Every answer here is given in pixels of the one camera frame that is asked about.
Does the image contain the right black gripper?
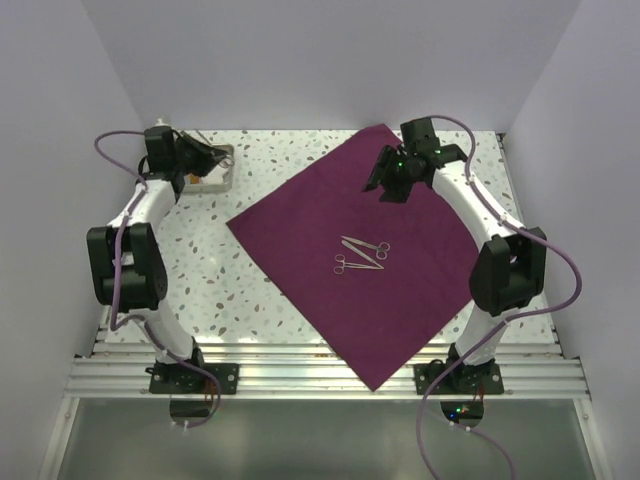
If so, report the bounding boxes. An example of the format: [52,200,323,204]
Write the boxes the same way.
[362,145,421,204]

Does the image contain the metal scissors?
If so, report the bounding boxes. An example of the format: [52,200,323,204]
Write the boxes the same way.
[344,237,391,260]

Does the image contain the metal tweezers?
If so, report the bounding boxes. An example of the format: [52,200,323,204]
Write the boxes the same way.
[341,236,383,267]

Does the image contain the hemostat clamp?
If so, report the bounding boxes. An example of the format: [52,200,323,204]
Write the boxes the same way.
[333,254,383,275]

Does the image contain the small scissors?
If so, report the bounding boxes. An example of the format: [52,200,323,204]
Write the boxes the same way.
[218,153,235,169]

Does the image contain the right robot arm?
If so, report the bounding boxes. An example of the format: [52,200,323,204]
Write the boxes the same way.
[364,116,546,393]

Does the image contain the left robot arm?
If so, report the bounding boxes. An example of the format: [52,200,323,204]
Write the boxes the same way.
[86,124,231,393]

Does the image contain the stainless steel tray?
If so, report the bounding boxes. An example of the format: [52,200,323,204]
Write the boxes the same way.
[183,144,235,194]

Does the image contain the purple cloth drape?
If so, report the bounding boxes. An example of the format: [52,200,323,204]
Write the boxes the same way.
[228,125,478,390]

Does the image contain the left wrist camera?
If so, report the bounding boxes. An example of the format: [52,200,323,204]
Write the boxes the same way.
[154,117,171,129]

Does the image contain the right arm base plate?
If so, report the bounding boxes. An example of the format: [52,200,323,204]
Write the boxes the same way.
[413,357,505,399]

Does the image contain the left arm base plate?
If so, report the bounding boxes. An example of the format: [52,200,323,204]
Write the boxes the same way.
[145,362,239,395]

